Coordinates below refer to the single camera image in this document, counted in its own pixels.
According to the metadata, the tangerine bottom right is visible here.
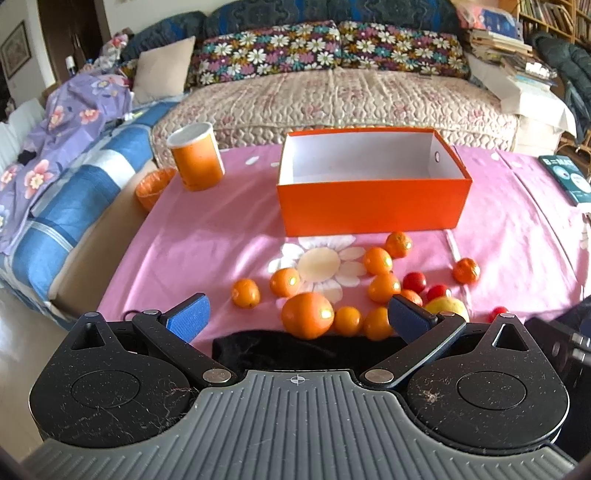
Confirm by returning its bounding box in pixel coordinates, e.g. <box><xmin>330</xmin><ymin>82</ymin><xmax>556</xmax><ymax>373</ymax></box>
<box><xmin>363</xmin><ymin>307</ymin><xmax>394</xmax><ymax>341</ymax></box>

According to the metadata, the red tomato lower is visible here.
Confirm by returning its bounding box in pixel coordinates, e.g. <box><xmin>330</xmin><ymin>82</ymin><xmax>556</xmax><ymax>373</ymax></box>
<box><xmin>425</xmin><ymin>284</ymin><xmax>452</xmax><ymax>303</ymax></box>

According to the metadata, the red tomato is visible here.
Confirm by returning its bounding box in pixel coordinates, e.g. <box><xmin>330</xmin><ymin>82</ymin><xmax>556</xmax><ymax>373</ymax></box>
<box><xmin>488</xmin><ymin>306</ymin><xmax>509</xmax><ymax>323</ymax></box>
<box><xmin>425</xmin><ymin>284</ymin><xmax>452</xmax><ymax>303</ymax></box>
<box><xmin>402</xmin><ymin>271</ymin><xmax>427</xmax><ymax>294</ymax></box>

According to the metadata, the red tomato upper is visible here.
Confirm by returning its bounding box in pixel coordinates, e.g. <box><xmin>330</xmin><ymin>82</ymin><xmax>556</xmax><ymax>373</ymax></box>
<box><xmin>402</xmin><ymin>271</ymin><xmax>427</xmax><ymax>294</ymax></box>

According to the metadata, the yellow apple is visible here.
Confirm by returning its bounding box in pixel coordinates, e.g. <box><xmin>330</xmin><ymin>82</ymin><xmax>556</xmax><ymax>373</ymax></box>
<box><xmin>424</xmin><ymin>296</ymin><xmax>470</xmax><ymax>322</ymax></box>

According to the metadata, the tangerine centre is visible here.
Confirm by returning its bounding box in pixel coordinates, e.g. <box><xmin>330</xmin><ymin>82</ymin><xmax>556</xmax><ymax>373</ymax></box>
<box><xmin>368</xmin><ymin>272</ymin><xmax>401</xmax><ymax>304</ymax></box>

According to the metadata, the tangerine bottom middle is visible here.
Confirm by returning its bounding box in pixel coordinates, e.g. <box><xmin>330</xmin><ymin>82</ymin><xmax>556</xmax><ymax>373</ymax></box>
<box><xmin>334</xmin><ymin>306</ymin><xmax>363</xmax><ymax>337</ymax></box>

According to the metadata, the small tangerine far left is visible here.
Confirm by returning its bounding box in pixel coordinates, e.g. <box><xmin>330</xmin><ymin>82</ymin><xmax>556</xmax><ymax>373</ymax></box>
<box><xmin>230</xmin><ymin>278</ymin><xmax>260</xmax><ymax>309</ymax></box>

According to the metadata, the tangerine upper middle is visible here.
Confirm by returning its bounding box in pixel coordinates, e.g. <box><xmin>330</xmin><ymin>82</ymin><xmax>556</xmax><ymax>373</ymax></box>
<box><xmin>363</xmin><ymin>247</ymin><xmax>393</xmax><ymax>276</ymax></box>

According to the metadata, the tangerine far right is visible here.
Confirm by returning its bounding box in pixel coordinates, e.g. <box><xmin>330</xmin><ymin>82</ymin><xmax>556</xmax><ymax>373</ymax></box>
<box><xmin>452</xmin><ymin>258</ymin><xmax>481</xmax><ymax>285</ymax></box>

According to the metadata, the tangerine near box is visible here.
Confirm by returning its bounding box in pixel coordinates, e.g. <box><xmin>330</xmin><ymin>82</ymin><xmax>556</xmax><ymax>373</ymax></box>
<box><xmin>385</xmin><ymin>232</ymin><xmax>414</xmax><ymax>259</ymax></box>

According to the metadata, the red tomato far right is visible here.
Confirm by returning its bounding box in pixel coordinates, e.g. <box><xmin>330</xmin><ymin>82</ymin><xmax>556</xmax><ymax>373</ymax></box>
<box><xmin>488</xmin><ymin>306</ymin><xmax>509</xmax><ymax>323</ymax></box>

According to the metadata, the large orange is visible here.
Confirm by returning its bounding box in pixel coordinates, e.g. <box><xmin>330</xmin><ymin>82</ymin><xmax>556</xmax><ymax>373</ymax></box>
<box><xmin>280</xmin><ymin>292</ymin><xmax>335</xmax><ymax>340</ymax></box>

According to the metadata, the small tangerine on flower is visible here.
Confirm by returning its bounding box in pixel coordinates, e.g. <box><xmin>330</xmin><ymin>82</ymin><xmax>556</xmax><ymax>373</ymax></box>
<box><xmin>270</xmin><ymin>267</ymin><xmax>301</xmax><ymax>298</ymax></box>

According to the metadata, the pink floral tablecloth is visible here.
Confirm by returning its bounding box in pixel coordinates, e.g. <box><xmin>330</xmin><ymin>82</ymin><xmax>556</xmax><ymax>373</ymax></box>
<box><xmin>99</xmin><ymin>146</ymin><xmax>590</xmax><ymax>352</ymax></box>

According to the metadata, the orange waste bin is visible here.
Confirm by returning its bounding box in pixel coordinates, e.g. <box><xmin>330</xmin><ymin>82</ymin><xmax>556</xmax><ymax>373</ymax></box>
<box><xmin>134</xmin><ymin>168</ymin><xmax>177</xmax><ymax>212</ymax></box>

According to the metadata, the orange cylindrical canister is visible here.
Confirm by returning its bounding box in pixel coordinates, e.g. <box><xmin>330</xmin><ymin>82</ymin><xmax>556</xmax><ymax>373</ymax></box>
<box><xmin>166</xmin><ymin>122</ymin><xmax>225</xmax><ymax>192</ymax></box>

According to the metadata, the orange cardboard box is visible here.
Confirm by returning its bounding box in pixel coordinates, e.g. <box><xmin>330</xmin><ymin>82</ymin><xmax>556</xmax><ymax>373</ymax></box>
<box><xmin>276</xmin><ymin>127</ymin><xmax>473</xmax><ymax>237</ymax></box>

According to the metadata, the blue striped quilt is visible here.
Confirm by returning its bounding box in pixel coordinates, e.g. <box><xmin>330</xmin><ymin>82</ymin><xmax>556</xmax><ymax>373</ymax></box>
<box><xmin>1</xmin><ymin>100</ymin><xmax>176</xmax><ymax>329</ymax></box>

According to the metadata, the teal book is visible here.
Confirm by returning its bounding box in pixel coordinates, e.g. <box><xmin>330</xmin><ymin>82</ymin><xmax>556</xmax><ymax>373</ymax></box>
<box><xmin>538</xmin><ymin>155</ymin><xmax>591</xmax><ymax>206</ymax></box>

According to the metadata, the beige quilted bedspread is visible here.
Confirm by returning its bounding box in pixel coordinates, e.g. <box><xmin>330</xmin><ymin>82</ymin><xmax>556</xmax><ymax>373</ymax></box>
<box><xmin>151</xmin><ymin>68</ymin><xmax>520</xmax><ymax>167</ymax></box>

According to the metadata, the purple floral blanket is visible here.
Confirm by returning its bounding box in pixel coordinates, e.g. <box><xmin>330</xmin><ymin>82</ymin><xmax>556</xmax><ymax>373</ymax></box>
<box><xmin>1</xmin><ymin>73</ymin><xmax>132</xmax><ymax>254</ymax></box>

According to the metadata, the beige cushion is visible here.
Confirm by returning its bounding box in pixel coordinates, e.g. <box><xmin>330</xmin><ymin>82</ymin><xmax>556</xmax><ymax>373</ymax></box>
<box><xmin>132</xmin><ymin>36</ymin><xmax>195</xmax><ymax>105</ymax></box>

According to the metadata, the right floral pillow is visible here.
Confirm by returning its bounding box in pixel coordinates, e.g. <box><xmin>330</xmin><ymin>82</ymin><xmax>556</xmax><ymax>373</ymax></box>
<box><xmin>339</xmin><ymin>21</ymin><xmax>470</xmax><ymax>79</ymax></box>

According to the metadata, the floral pillow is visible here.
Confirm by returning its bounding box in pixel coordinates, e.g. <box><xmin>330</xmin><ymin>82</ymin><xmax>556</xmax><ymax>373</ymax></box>
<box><xmin>187</xmin><ymin>21</ymin><xmax>342</xmax><ymax>87</ymax></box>
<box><xmin>339</xmin><ymin>21</ymin><xmax>470</xmax><ymax>79</ymax></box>

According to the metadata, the stack of books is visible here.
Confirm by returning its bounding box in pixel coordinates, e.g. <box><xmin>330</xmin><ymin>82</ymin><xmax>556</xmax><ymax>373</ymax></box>
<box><xmin>456</xmin><ymin>1</ymin><xmax>557</xmax><ymax>90</ymax></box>

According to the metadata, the left floral pillow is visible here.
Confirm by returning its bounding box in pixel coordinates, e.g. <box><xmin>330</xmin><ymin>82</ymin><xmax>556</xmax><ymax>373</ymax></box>
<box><xmin>187</xmin><ymin>21</ymin><xmax>342</xmax><ymax>87</ymax></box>

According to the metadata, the dark blue patterned headboard cushion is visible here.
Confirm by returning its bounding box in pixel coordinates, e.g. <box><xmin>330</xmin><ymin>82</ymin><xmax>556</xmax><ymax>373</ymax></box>
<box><xmin>120</xmin><ymin>0</ymin><xmax>461</xmax><ymax>62</ymax></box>

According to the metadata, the framed wall picture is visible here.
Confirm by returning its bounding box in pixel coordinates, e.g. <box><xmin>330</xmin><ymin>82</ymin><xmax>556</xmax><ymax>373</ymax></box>
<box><xmin>1</xmin><ymin>21</ymin><xmax>32</xmax><ymax>80</ymax></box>

